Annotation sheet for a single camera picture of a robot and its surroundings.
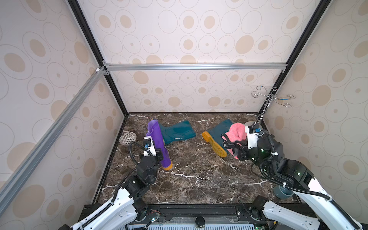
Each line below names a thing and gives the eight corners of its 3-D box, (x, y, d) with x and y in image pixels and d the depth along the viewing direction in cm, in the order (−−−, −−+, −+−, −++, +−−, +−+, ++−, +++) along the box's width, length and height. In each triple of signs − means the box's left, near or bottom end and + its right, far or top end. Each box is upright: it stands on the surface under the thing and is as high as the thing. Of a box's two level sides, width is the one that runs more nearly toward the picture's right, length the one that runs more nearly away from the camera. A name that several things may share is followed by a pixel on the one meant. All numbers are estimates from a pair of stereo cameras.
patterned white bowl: (121, 144, 103) (118, 140, 98) (124, 136, 107) (121, 131, 103) (135, 144, 103) (133, 140, 98) (137, 136, 108) (135, 132, 103)
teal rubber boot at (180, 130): (165, 145, 103) (164, 141, 99) (160, 127, 113) (159, 122, 109) (194, 136, 107) (194, 132, 103) (187, 120, 118) (187, 116, 114)
